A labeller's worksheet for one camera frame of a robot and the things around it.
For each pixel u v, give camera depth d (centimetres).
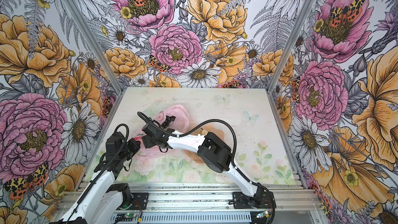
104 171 55
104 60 103
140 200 73
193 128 59
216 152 56
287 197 77
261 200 65
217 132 96
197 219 78
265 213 71
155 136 70
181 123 104
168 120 99
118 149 61
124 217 70
